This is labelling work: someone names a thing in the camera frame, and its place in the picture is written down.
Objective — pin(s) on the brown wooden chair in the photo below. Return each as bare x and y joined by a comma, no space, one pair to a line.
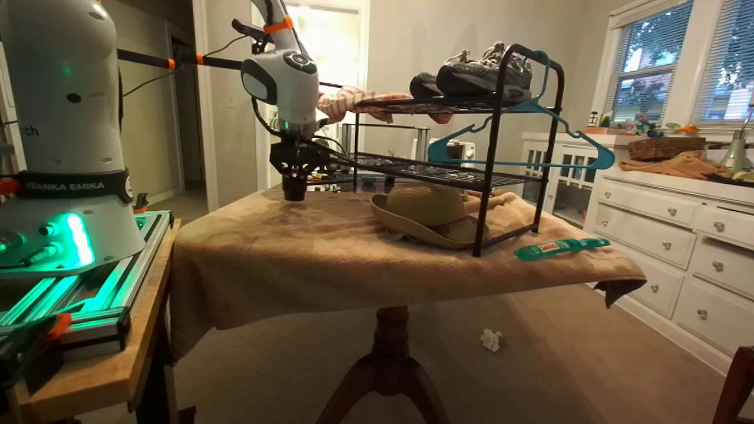
736,388

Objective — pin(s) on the small blue bowl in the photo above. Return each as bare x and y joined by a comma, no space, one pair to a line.
369,178

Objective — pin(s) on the white appliance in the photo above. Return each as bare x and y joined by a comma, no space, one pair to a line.
465,150

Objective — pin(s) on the grey sneaker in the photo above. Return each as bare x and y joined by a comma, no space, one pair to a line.
486,76

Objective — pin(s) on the white dresser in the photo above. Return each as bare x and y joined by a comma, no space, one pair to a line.
677,247

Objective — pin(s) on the wicker basket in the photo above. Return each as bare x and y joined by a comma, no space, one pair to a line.
665,148

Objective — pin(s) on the silver metal lamp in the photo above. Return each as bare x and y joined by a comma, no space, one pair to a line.
736,154

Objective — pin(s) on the black shoe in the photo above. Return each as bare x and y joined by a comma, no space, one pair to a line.
425,85

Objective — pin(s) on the white glass door cabinet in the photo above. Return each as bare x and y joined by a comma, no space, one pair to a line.
568,176

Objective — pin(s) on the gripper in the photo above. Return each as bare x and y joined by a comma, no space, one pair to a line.
294,187

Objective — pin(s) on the orange black clamp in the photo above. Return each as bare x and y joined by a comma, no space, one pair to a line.
29,347

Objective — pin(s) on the plaid cloth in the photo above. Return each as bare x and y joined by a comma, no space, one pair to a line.
344,100

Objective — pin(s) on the window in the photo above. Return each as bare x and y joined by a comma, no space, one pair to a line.
727,65
648,65

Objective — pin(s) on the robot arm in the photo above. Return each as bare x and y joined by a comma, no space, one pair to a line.
59,118

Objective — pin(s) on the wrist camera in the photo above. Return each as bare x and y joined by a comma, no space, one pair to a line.
285,158

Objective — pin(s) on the crumpled white paper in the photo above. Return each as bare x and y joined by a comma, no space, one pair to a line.
490,340

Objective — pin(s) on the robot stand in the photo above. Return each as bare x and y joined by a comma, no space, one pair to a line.
118,365

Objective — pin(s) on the tan straw hat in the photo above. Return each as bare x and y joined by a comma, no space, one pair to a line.
427,212

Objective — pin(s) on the green toothbrush packet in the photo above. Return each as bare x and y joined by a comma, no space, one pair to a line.
559,247

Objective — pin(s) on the tan blanket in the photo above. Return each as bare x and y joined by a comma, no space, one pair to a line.
294,259

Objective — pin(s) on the teal plastic hanger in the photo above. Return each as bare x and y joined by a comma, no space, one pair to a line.
592,154

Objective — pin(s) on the black metal shoe rack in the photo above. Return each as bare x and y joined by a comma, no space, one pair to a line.
492,147

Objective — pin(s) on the small black clamp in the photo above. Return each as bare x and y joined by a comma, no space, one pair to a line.
140,203

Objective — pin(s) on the black pole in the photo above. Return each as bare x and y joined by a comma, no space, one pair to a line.
224,62

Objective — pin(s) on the tan cloth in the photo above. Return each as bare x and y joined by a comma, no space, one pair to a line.
683,166

